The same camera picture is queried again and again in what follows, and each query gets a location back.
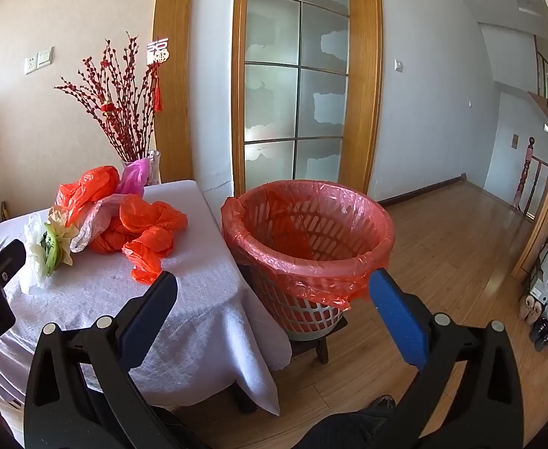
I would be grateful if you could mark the orange bin liner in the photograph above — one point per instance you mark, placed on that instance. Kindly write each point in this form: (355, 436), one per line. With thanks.
(302, 271)

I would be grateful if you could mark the wooden doorway frame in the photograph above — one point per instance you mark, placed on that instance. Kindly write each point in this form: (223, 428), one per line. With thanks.
(543, 224)

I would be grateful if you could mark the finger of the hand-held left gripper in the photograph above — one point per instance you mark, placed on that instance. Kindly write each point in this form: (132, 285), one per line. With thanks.
(7, 255)

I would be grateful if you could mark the white wall light switch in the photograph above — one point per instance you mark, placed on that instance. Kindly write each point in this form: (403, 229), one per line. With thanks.
(44, 57)

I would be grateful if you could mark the yellow tool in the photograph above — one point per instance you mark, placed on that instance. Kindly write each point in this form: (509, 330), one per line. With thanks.
(5, 210)

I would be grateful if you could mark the white wall socket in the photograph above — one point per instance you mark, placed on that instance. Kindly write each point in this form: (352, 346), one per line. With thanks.
(31, 65)

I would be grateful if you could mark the large pink plastic bag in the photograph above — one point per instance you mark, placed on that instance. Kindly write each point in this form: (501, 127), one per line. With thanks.
(133, 175)

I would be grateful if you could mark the dark wooden stool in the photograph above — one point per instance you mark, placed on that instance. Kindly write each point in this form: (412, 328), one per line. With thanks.
(325, 336)

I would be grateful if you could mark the clear glass vase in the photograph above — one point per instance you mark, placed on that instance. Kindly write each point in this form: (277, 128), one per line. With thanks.
(154, 168)

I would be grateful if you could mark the small white wall switch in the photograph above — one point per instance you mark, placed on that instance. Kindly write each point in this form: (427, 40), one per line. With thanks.
(398, 65)

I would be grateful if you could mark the translucent white plastic bag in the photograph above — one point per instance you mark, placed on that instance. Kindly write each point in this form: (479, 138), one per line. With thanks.
(91, 224)

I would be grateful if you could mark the person's dark trouser leg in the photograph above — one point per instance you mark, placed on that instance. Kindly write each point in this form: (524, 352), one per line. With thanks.
(349, 430)

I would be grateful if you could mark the black shoe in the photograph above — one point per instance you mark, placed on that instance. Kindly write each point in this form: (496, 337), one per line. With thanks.
(543, 332)

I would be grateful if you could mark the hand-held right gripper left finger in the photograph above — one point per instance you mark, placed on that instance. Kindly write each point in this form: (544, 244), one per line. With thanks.
(148, 320)

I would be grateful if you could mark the stair railing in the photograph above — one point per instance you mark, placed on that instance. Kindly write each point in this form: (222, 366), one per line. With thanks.
(547, 75)

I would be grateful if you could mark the white plastic basket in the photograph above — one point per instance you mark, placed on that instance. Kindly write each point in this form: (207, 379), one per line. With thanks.
(311, 320)

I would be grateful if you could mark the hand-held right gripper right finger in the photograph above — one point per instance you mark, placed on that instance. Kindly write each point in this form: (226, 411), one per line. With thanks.
(395, 322)

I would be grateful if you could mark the red tasselled hanging ornament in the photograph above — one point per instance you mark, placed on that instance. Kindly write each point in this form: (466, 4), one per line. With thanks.
(156, 52)

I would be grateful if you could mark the wooden door frame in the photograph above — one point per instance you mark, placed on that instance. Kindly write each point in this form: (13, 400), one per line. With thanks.
(173, 79)

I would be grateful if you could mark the red berry branches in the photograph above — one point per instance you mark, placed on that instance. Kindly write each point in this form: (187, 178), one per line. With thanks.
(124, 117)

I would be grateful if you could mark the white and green plastic bag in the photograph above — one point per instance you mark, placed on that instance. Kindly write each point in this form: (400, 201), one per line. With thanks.
(61, 243)

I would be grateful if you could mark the beige boots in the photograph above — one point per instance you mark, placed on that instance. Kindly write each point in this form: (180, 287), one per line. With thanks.
(532, 307)

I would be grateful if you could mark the wooden glass-pane door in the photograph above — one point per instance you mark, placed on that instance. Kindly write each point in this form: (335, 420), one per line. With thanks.
(363, 79)

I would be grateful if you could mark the small red lantern ornament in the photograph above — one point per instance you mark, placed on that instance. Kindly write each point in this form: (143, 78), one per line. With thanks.
(107, 108)

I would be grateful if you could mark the wooden stair newel post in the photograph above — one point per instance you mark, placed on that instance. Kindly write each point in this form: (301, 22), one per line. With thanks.
(525, 177)

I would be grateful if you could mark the orange plastic bag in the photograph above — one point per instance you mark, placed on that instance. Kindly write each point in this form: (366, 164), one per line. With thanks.
(150, 217)
(87, 187)
(147, 255)

